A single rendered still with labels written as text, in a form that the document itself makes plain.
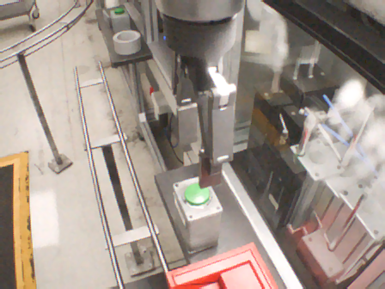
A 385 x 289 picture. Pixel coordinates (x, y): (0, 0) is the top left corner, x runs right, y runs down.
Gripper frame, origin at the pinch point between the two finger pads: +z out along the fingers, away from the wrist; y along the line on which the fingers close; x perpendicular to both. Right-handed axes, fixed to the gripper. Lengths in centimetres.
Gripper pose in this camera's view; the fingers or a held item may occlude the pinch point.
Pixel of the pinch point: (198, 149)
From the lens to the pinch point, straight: 46.0
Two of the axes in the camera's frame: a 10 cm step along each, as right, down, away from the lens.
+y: -3.5, -6.8, 6.5
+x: -9.4, 2.5, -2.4
